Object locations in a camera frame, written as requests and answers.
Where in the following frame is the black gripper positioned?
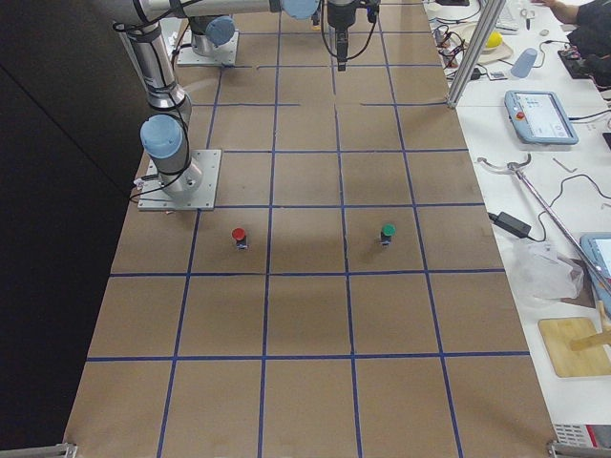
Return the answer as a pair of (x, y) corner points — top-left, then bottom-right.
(327, 0), (358, 72)

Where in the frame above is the green push button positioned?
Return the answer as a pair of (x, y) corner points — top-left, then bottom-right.
(380, 223), (396, 246)

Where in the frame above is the red push button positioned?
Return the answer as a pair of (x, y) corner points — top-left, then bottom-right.
(231, 227), (248, 250)

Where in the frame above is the beige tray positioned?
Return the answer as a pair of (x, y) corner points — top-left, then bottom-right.
(450, 23), (514, 64)

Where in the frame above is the yellow ball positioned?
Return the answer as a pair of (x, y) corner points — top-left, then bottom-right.
(484, 31), (503, 52)

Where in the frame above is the blue plastic cup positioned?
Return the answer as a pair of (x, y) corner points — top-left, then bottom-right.
(510, 48), (538, 79)

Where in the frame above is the upper teach pendant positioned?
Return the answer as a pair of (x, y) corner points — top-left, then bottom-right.
(504, 91), (579, 145)

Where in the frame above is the teach pendant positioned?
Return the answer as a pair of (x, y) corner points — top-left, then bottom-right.
(579, 233), (610, 308)
(504, 91), (579, 145)

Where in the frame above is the metal reacher stick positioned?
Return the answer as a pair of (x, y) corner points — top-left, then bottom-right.
(476, 154), (610, 293)

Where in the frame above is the black power adapter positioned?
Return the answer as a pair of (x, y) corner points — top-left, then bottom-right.
(489, 212), (531, 239)

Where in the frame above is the clear plastic bag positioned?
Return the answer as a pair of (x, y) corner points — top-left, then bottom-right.
(509, 240), (584, 301)

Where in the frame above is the lower teach pendant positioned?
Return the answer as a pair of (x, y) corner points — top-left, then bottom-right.
(579, 233), (610, 308)

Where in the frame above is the wooden cutting board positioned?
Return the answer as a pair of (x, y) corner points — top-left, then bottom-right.
(537, 317), (610, 378)

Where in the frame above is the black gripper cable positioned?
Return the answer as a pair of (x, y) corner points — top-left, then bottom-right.
(320, 0), (383, 61)

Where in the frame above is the aluminium frame post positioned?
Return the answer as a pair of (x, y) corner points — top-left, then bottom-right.
(447, 0), (505, 109)

